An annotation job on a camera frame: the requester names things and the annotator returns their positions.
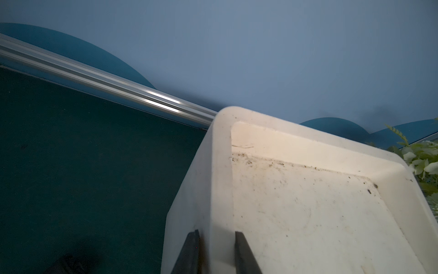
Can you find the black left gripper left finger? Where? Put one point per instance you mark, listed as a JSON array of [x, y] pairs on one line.
[[188, 260]]

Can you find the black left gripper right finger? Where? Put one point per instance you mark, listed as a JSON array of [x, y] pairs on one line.
[[245, 261]]

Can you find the aluminium frame back rail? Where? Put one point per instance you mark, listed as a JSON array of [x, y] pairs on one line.
[[63, 71]]

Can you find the white and green flowers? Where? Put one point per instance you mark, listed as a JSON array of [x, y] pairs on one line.
[[422, 161]]

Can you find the white three drawer cabinet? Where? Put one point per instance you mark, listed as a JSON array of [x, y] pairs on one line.
[[307, 202]]

